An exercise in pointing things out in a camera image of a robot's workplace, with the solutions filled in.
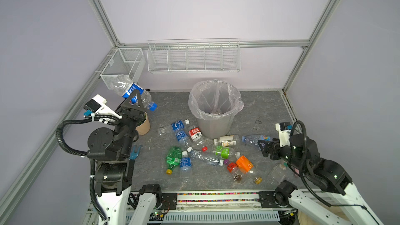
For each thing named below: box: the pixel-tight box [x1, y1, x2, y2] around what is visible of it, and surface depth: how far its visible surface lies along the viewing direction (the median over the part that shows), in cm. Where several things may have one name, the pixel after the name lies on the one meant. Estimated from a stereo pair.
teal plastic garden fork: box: [129, 145, 143, 160], surface depth 89 cm
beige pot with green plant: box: [135, 111, 151, 136], surface depth 91 cm
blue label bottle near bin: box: [171, 119, 190, 147], surface depth 95 cm
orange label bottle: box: [235, 155, 263, 185], surface depth 82 cm
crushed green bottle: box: [165, 145, 182, 175], surface depth 87 cm
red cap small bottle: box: [227, 162, 237, 173], surface depth 82 cm
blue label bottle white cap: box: [179, 150, 193, 183], surface depth 82 cm
